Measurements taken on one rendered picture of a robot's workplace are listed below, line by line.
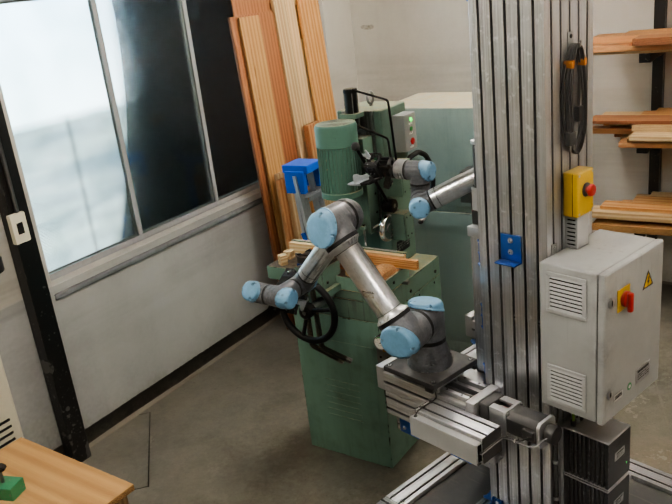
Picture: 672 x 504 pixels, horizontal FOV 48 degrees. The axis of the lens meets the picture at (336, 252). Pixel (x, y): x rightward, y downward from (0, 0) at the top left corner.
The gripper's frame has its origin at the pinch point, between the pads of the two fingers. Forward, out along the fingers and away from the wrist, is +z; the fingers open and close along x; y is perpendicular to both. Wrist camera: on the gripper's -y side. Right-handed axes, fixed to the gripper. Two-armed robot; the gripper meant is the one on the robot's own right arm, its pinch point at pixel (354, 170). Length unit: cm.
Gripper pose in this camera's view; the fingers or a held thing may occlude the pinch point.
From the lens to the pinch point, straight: 303.7
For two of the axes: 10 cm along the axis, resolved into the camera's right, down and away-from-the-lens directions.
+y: -4.2, -5.4, -7.3
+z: -8.3, -1.0, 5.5
